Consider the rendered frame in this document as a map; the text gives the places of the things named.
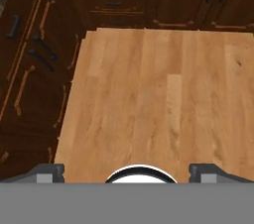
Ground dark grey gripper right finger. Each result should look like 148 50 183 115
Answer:
188 163 254 184

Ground dark wood drawer front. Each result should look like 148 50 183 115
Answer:
81 0 147 13
88 12 147 29
0 0 51 117

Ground black drawer handle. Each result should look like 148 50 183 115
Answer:
104 0 123 8
6 14 22 41
107 19 124 26

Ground white and black round thing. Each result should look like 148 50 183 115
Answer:
104 164 179 184

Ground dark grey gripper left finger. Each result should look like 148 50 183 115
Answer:
0 163 65 184

